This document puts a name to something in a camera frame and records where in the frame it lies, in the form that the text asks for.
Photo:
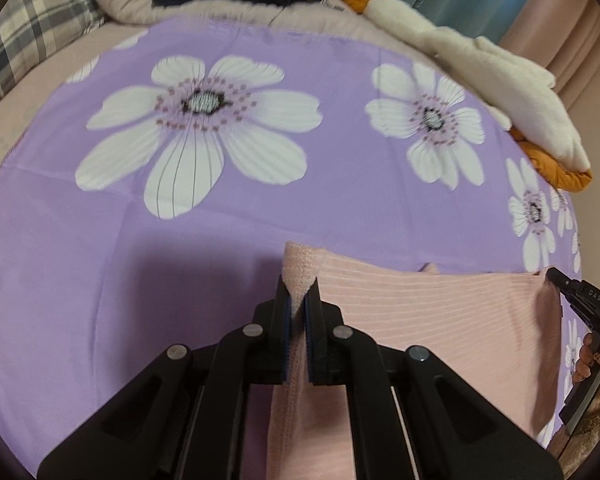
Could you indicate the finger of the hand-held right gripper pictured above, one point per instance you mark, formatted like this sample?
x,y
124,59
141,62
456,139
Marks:
x,y
560,280

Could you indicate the person's right forearm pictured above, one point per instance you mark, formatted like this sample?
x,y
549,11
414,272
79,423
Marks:
x,y
595,435

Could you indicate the white plush goose toy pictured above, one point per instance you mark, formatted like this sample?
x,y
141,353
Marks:
x,y
485,65

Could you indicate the pink ribbed garment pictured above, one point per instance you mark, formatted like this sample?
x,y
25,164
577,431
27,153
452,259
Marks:
x,y
405,330

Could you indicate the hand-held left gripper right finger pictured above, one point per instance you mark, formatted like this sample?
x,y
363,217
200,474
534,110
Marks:
x,y
311,332

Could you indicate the pink curtain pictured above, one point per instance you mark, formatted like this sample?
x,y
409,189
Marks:
x,y
560,15

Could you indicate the person's right hand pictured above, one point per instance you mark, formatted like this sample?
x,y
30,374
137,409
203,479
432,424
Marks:
x,y
582,360

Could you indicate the grey plaid pillow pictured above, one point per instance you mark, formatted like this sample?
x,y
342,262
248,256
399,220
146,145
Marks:
x,y
35,30

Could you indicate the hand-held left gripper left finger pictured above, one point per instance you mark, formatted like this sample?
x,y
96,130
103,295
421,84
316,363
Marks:
x,y
281,330

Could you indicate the purple floral bedsheet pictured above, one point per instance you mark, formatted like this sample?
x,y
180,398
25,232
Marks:
x,y
230,200

